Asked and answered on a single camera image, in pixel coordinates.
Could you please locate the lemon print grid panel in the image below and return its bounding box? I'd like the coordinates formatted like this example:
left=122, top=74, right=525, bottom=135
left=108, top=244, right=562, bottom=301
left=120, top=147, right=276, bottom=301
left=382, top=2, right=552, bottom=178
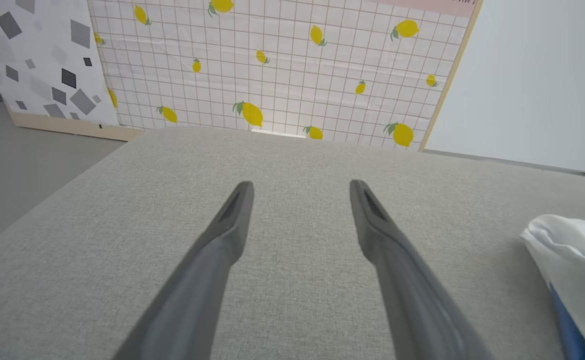
left=87, top=0, right=484, bottom=152

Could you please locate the white and blue t-shirt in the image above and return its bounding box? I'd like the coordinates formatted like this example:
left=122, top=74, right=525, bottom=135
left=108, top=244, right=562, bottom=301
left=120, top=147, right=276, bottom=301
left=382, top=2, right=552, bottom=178
left=520, top=214, right=585, bottom=360

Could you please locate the grey diamond print panel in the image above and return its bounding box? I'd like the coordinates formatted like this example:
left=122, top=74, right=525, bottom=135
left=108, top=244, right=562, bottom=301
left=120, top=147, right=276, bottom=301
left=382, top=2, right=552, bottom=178
left=0, top=0, right=143, bottom=142

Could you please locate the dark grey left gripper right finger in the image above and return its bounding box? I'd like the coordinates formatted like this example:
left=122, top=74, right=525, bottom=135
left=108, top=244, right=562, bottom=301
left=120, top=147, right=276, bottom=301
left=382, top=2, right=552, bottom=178
left=349, top=179, right=496, bottom=360

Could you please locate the plain white panel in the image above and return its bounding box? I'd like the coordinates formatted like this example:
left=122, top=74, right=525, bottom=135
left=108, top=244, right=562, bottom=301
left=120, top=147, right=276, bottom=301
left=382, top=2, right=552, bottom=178
left=422, top=0, right=585, bottom=177

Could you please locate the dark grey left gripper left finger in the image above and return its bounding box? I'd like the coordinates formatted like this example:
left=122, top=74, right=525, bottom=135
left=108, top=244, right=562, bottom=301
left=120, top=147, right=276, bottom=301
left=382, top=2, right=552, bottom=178
left=112, top=181, right=255, bottom=360

